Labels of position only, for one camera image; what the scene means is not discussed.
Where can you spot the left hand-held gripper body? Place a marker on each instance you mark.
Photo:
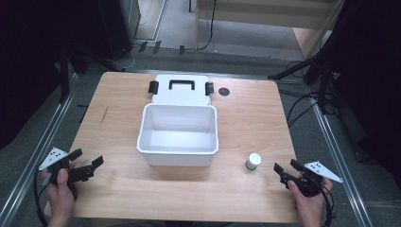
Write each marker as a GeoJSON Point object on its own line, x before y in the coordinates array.
{"type": "Point", "coordinates": [54, 157]}

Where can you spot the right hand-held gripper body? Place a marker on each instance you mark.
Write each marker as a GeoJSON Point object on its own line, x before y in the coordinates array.
{"type": "Point", "coordinates": [318, 168]}

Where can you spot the small white cylindrical bottle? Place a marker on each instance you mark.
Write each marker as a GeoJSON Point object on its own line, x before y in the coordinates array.
{"type": "Point", "coordinates": [254, 159]}

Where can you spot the white plastic storage box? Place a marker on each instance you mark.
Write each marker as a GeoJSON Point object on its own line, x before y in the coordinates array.
{"type": "Point", "coordinates": [181, 143]}

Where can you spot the person's right hand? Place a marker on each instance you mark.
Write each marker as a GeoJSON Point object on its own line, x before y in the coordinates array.
{"type": "Point", "coordinates": [310, 206]}

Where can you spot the person's left hand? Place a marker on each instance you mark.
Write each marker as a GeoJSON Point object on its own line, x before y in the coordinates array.
{"type": "Point", "coordinates": [61, 198]}

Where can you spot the black metal stand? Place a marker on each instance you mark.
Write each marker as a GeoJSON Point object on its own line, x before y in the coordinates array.
{"type": "Point", "coordinates": [321, 78]}

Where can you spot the dark round table grommet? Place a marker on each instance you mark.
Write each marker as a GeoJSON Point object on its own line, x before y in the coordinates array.
{"type": "Point", "coordinates": [224, 91]}

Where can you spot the dark curtain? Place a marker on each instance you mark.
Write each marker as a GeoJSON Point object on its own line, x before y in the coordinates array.
{"type": "Point", "coordinates": [372, 78]}
{"type": "Point", "coordinates": [28, 63]}

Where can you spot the black cabinet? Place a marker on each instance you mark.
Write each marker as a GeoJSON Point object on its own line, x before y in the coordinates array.
{"type": "Point", "coordinates": [118, 25]}

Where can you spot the silver metal floor rail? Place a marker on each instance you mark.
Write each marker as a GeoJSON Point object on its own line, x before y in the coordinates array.
{"type": "Point", "coordinates": [41, 142]}
{"type": "Point", "coordinates": [340, 164]}

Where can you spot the black upright post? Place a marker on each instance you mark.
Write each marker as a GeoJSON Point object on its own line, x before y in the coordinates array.
{"type": "Point", "coordinates": [64, 75]}

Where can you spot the small black floor bracket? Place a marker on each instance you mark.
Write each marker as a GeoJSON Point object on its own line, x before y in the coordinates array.
{"type": "Point", "coordinates": [182, 49]}
{"type": "Point", "coordinates": [157, 47]}
{"type": "Point", "coordinates": [142, 46]}

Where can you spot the light wooden furniture frame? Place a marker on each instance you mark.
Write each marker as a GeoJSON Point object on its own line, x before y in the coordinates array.
{"type": "Point", "coordinates": [252, 17]}

